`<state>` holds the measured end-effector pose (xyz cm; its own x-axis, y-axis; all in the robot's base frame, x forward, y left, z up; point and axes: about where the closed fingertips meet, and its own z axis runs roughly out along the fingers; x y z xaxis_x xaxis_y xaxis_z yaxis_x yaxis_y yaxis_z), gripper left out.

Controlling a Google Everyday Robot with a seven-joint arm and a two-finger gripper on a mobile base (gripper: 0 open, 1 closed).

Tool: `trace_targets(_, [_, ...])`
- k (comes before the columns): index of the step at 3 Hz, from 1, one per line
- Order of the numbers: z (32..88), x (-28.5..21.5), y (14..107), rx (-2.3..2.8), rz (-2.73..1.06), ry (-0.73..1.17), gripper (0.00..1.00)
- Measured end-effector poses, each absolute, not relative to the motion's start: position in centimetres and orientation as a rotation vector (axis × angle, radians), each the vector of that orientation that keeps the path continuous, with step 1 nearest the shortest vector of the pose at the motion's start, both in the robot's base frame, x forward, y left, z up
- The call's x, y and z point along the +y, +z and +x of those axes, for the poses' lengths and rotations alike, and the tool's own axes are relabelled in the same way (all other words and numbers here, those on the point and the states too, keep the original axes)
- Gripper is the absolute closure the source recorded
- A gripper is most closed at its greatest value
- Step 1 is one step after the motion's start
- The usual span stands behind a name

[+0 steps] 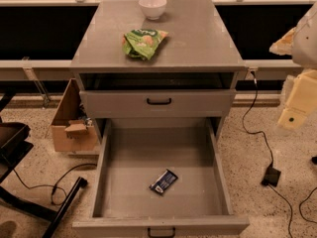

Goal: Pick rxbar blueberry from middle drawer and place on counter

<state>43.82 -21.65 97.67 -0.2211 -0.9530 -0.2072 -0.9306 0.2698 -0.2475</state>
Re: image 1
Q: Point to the black upper drawer handle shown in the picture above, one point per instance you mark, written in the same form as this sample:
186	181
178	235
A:
159	102

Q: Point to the green chip bag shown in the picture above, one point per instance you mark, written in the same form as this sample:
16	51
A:
142	43

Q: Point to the open grey middle drawer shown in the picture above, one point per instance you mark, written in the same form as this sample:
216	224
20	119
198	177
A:
134	156

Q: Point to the black drawer handle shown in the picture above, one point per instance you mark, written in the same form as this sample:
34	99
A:
159	102
161	233

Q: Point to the black power adapter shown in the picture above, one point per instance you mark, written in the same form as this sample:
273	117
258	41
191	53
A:
271	176

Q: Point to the blue rxbar wrapper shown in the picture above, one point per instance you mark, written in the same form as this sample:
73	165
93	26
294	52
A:
164	182

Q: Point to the closed grey upper drawer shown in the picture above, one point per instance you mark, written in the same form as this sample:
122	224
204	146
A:
133	103

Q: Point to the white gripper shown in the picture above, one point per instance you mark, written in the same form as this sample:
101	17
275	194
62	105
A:
306	44

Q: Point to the black lower drawer handle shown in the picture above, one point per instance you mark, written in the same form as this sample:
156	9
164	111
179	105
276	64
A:
161	233

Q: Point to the black metal stand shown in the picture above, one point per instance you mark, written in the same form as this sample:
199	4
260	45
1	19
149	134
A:
44	176

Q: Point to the brown cardboard box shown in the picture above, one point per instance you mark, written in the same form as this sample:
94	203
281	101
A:
70	129

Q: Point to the grey drawer cabinet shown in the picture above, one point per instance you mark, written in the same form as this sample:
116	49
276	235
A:
197	54

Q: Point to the white ceramic bowl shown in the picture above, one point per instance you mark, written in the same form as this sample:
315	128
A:
152	9

